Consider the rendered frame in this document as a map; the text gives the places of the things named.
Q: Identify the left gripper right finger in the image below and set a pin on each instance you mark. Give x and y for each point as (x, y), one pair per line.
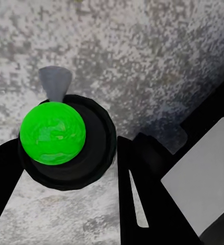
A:
(167, 224)

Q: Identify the insectifuge atomizer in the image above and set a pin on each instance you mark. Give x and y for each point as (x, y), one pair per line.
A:
(69, 141)

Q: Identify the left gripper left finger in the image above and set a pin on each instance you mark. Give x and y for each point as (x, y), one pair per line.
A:
(11, 169)

